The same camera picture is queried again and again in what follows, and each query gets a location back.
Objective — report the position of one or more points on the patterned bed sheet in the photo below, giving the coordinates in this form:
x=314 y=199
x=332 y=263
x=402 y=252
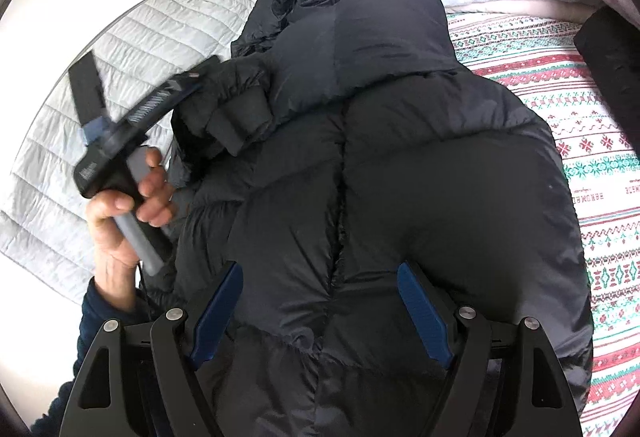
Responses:
x=600 y=242

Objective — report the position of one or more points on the person's left hand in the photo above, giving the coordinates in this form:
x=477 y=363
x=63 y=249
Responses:
x=112 y=257

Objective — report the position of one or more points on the black puffer jacket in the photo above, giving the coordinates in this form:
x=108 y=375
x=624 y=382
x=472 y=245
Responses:
x=400 y=167

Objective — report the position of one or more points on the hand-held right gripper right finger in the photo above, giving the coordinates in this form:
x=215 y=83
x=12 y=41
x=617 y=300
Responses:
x=420 y=312

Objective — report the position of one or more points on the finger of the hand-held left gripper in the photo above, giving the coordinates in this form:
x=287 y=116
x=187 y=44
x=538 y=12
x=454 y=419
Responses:
x=87 y=87
x=200 y=71

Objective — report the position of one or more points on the dark cloth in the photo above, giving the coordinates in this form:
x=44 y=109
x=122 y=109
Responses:
x=610 y=47

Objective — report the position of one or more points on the person's left forearm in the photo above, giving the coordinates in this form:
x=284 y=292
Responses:
x=92 y=312

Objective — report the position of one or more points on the grey quilted headboard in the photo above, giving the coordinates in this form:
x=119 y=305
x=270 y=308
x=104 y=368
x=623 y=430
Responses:
x=150 y=42

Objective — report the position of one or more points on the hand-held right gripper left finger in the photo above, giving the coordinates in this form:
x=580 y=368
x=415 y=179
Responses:
x=220 y=312

